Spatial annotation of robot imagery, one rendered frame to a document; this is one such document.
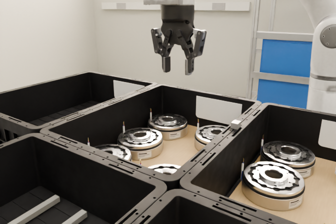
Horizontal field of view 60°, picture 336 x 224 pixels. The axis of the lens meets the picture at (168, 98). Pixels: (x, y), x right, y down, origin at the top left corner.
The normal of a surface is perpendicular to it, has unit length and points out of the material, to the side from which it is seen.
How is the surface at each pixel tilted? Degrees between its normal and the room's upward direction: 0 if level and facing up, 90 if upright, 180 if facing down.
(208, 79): 90
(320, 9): 110
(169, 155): 0
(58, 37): 90
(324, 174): 0
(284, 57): 90
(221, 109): 90
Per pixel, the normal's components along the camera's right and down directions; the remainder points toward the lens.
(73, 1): 0.87, 0.15
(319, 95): -0.73, 0.26
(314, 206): 0.00, -0.95
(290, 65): -0.49, 0.27
